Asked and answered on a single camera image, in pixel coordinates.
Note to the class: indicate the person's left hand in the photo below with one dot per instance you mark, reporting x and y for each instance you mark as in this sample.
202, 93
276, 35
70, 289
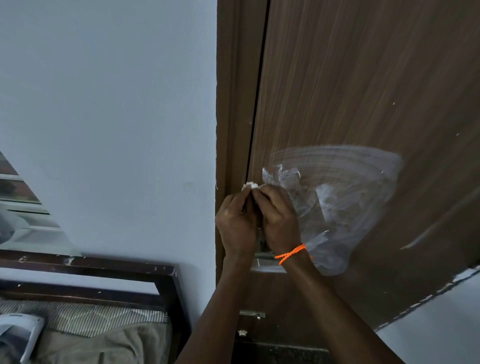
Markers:
236, 228

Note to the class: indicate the person's right hand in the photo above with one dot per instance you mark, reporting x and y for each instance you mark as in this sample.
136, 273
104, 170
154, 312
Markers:
279, 221

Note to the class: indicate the person's right fingers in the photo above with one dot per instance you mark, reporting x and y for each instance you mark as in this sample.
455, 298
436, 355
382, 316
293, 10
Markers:
268, 197

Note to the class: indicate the person's left fingers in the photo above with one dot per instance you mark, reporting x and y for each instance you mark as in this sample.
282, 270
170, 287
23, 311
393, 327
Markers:
240, 202

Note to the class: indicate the small white cloth piece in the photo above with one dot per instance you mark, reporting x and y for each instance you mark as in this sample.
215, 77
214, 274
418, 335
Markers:
250, 185

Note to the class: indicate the person's right forearm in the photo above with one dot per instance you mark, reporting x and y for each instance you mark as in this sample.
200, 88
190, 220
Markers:
330, 315

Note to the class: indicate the person's left forearm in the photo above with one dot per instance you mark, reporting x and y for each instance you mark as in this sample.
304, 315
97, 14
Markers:
215, 318

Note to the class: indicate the metal door latch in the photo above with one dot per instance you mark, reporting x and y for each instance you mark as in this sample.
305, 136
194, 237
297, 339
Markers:
262, 251

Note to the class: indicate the small metal door bolt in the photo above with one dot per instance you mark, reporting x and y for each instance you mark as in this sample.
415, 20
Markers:
252, 314

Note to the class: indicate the small white door stopper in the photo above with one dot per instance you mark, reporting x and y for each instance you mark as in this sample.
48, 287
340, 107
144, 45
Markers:
242, 333

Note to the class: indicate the brown wooden door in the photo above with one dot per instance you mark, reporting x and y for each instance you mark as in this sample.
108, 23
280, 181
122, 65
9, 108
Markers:
356, 93

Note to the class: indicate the striped mattress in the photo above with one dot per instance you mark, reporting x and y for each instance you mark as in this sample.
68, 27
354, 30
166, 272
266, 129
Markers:
97, 317

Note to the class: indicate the beige blanket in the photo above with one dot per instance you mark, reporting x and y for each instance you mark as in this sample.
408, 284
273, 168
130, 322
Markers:
108, 347

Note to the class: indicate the louvred glass window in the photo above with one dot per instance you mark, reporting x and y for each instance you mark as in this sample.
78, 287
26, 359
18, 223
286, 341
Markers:
26, 217

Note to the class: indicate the brown wooden door frame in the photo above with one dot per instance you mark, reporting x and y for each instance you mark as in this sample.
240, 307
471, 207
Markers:
234, 93

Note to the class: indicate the dark wooden bed frame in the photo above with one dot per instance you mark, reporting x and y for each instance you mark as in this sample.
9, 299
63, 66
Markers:
112, 270

